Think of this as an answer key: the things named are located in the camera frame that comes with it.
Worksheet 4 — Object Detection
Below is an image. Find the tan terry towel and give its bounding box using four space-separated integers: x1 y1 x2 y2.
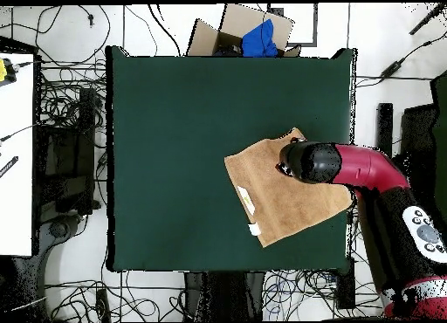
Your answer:
223 127 354 249

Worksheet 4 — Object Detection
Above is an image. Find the blue cloth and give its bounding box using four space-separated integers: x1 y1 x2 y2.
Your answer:
241 18 279 58

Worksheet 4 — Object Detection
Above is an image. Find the dark green table cloth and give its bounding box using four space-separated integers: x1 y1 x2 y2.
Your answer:
105 45 357 272

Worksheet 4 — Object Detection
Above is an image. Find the black power adapter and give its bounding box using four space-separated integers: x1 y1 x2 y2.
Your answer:
379 58 407 79

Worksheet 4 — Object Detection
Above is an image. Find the brown cardboard box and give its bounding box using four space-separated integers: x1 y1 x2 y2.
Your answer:
186 3 302 58

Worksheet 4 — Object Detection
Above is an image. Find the black slanted bar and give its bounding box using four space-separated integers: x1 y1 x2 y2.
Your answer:
409 3 447 37

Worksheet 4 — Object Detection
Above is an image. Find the black computer tower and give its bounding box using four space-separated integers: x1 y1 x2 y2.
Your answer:
36 87 97 216

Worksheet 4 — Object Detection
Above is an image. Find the white desk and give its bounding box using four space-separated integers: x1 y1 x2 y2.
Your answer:
0 52 35 258

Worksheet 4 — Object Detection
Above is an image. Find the yellow and black tool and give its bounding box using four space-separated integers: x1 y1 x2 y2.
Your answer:
0 58 17 84

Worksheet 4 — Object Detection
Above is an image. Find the black upright post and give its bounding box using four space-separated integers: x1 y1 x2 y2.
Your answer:
375 102 395 160

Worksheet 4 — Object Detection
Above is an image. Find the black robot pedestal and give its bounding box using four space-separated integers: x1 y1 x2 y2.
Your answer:
183 271 267 322

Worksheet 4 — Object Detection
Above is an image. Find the black square frame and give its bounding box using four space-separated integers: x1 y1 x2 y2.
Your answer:
266 3 319 47

